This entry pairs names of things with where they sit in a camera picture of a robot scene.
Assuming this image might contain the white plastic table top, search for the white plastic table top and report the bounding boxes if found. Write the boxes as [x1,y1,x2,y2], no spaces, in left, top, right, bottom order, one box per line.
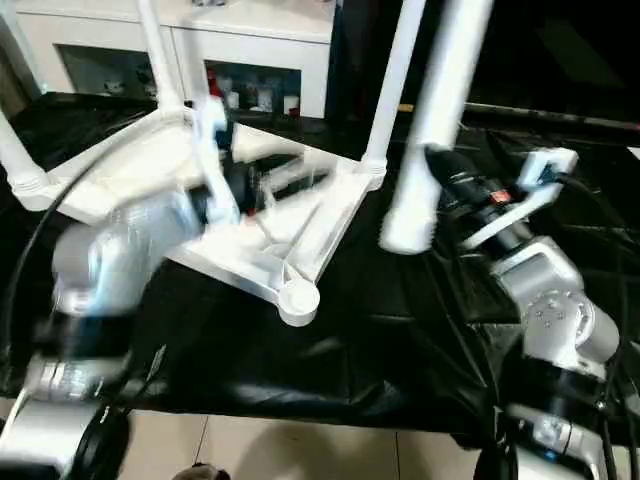
[11,106,390,330]

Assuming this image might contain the black backdrop cloth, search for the black backdrop cloth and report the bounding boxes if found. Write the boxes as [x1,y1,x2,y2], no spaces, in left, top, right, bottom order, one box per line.
[327,0,640,126]

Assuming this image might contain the dark grey tube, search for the dark grey tube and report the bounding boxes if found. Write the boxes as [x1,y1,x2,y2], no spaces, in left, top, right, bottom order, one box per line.
[463,101,640,132]

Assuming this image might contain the black work surface mat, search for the black work surface mat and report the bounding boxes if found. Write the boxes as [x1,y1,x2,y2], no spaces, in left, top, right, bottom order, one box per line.
[0,89,640,446]

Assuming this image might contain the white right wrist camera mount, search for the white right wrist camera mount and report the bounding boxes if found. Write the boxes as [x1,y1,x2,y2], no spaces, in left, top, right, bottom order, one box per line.
[458,146,581,250]

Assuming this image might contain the white plastic table leg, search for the white plastic table leg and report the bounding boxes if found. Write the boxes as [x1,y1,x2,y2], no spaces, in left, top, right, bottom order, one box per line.
[136,0,195,120]
[378,0,497,258]
[0,116,52,200]
[361,0,427,175]

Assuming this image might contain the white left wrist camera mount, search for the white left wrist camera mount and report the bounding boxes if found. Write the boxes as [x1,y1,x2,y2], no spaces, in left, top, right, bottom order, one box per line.
[191,93,242,227]

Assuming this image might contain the white glass-door cabinet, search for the white glass-door cabinet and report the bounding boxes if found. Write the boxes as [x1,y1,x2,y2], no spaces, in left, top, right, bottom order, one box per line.
[13,0,337,120]

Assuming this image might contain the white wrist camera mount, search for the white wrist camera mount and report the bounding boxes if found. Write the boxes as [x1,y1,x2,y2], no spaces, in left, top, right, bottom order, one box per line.
[458,146,581,250]
[191,93,242,227]

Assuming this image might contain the black left wrist camera cable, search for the black left wrist camera cable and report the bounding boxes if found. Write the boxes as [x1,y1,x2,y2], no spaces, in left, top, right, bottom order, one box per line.
[0,163,169,417]

